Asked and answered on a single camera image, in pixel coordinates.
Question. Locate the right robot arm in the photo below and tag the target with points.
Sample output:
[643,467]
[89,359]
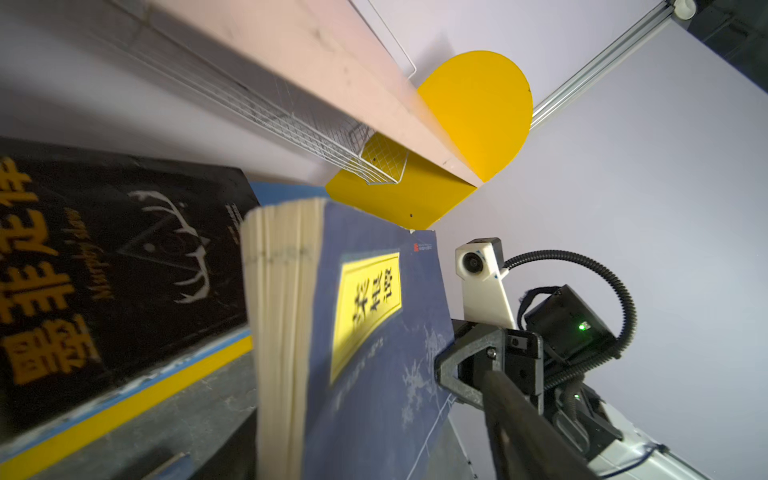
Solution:
[637,455]

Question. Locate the black book orange title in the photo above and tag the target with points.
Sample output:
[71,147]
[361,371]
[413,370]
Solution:
[112,266]

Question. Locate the white wire rack basket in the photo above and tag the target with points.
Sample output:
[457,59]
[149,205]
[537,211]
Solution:
[265,100]

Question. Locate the navy book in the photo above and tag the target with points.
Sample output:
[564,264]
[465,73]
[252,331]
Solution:
[348,313]

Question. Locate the yellow shelf with pink and blue boards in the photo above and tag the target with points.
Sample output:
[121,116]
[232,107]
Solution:
[480,98]

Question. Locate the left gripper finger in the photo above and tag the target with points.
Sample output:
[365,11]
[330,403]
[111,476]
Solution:
[523,444]

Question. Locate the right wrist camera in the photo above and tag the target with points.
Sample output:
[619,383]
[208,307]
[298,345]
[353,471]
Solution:
[480,266]

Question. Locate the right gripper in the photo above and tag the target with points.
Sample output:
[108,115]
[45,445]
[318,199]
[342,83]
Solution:
[569,332]

